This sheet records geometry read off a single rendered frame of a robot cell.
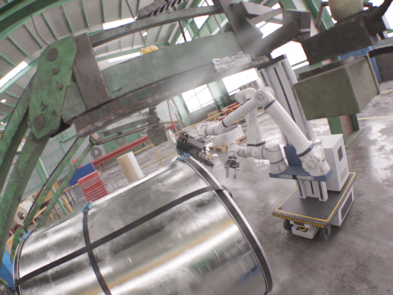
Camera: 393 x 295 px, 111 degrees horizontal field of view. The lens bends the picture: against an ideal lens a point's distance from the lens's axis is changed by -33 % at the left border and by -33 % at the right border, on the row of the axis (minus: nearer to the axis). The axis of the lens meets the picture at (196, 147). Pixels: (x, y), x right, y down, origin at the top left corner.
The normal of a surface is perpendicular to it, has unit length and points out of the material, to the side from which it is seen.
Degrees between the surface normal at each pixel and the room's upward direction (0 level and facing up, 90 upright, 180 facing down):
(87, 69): 90
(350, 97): 90
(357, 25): 90
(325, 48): 90
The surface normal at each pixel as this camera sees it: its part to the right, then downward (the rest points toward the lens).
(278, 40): -0.86, 0.43
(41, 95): 0.18, 0.10
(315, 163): -0.46, 0.44
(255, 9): 0.53, -0.08
